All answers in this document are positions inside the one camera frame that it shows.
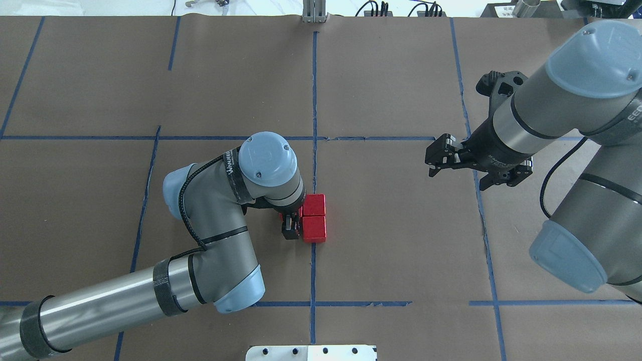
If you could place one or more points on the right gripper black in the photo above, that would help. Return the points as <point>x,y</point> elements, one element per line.
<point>487,146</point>

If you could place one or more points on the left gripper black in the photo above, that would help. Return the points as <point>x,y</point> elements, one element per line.
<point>290,226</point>

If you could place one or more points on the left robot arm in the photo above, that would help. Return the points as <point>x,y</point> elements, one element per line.
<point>75,207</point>

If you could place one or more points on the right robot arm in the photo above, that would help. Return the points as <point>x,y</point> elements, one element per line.
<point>590,198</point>

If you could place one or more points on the metal cup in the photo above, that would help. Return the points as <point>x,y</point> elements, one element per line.
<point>525,8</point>

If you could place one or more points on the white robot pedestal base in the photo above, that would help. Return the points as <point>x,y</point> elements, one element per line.
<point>313,352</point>

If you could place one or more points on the aluminium frame post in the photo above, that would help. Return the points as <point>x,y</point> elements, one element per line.
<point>314,11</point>

